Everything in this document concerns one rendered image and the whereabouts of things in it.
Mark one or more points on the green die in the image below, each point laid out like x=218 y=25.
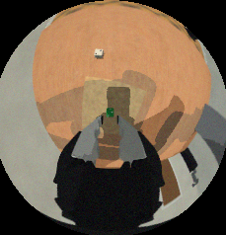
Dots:
x=109 y=112

